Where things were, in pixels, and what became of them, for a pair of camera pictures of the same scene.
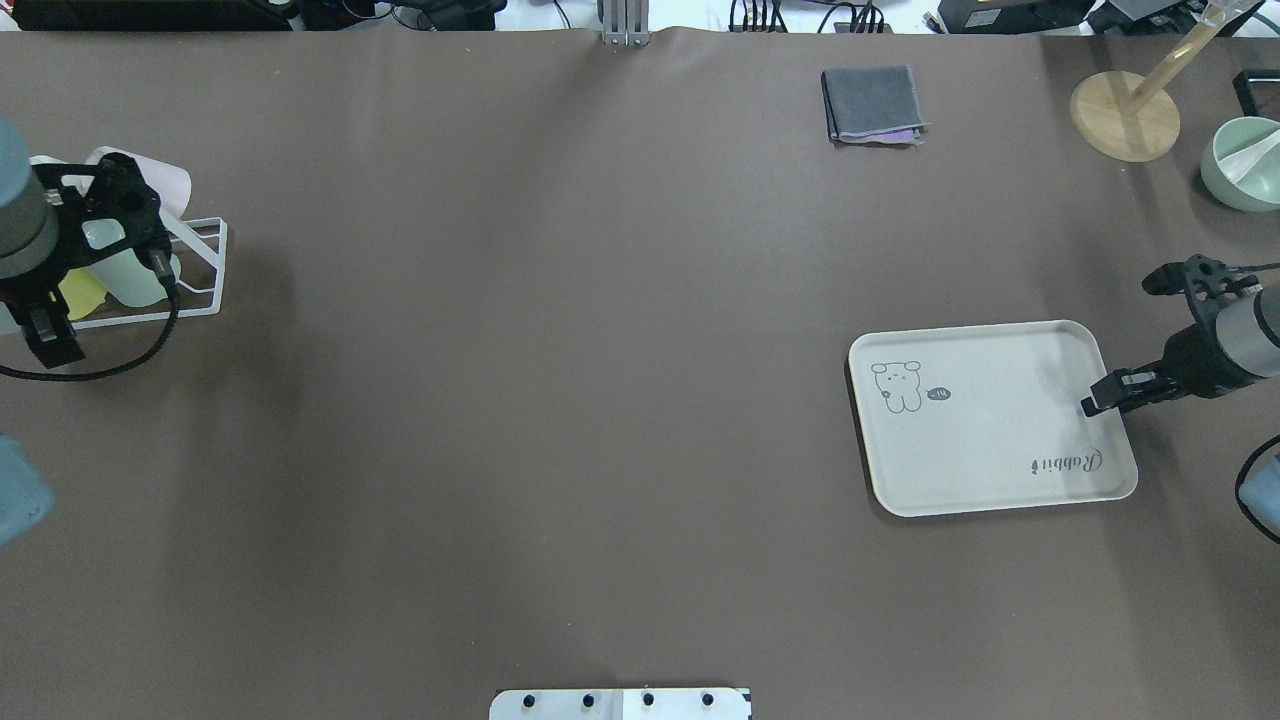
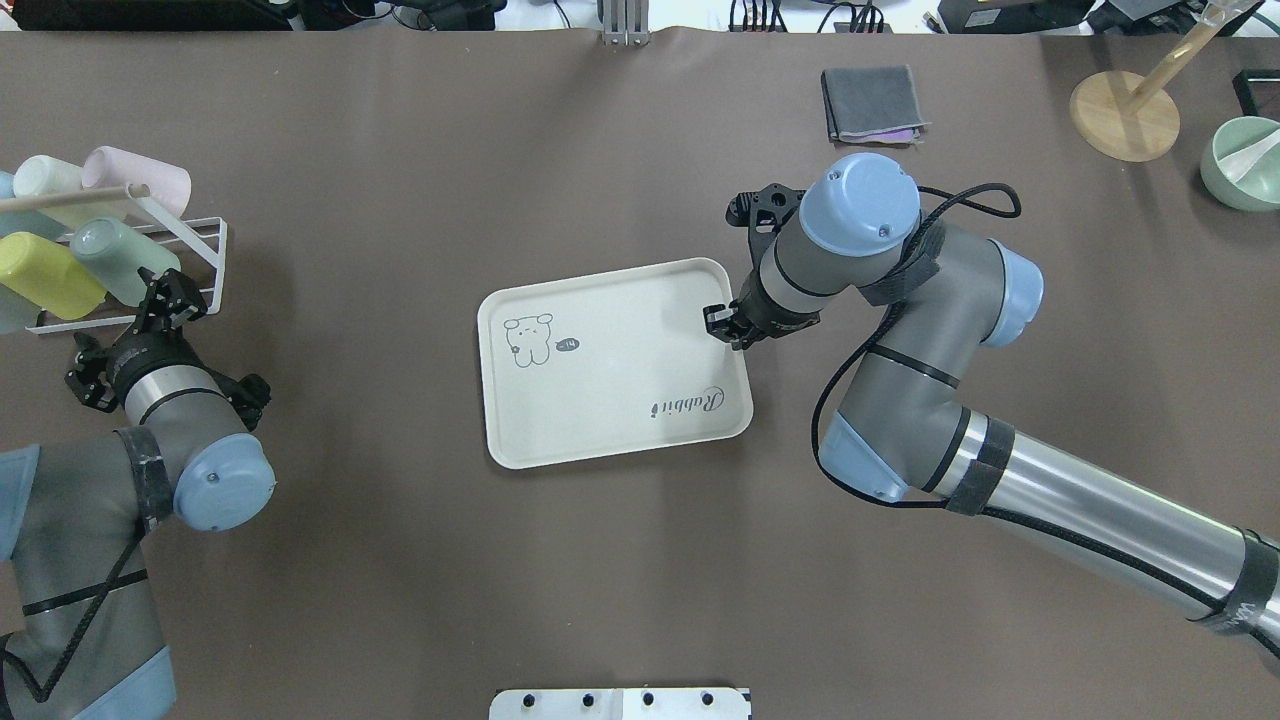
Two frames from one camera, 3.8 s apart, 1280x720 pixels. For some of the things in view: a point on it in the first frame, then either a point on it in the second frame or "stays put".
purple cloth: x=908 y=135 stays put
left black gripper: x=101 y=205 -> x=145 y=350
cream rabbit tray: x=986 y=417 -> x=609 y=364
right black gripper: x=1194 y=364 -> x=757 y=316
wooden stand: x=1132 y=117 stays put
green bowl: x=1241 y=163 stays put
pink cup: x=171 y=184 stays put
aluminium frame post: x=625 y=22 stays put
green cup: x=122 y=273 stays put
